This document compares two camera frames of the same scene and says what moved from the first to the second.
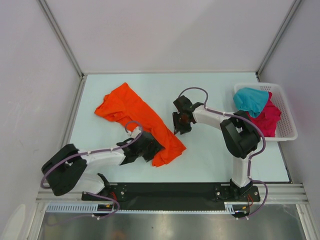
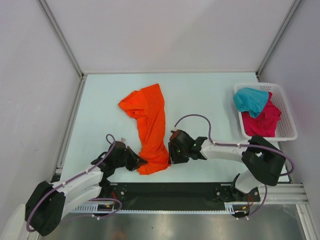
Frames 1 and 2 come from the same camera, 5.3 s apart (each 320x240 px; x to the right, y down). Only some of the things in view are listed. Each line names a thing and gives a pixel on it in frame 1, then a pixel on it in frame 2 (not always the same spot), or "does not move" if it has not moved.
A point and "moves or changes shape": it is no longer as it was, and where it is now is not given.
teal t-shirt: (251, 100) does not move
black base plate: (172, 196) does not move
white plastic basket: (286, 129) does not move
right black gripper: (177, 126) -> (174, 158)
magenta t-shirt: (267, 120) does not move
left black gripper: (155, 147) -> (134, 158)
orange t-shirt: (124, 105) moves or changes shape
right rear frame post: (276, 40) does not move
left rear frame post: (45, 7) does not move
